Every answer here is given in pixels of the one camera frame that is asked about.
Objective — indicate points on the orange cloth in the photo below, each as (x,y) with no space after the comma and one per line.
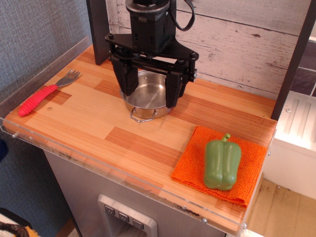
(190,168)

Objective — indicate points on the toy fridge dispenser panel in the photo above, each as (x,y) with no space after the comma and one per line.
(121,220)

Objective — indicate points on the dark vertical post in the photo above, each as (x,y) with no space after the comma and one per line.
(99,26)
(295,60)

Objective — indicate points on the dark vertical post left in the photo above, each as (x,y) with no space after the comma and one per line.
(99,26)

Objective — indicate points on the red-handled fork spatula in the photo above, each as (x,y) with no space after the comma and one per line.
(33,101)

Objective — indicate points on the white toy sink drainboard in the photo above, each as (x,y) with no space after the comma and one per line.
(297,122)

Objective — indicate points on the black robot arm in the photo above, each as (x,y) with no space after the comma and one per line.
(148,5)

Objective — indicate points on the dark vertical post right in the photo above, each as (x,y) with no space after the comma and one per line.
(295,60)

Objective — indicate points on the green toy bell pepper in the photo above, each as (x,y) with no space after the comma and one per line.
(221,162)

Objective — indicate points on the small steel pot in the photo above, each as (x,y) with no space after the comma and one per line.
(148,101)

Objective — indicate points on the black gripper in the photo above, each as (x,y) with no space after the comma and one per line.
(152,46)

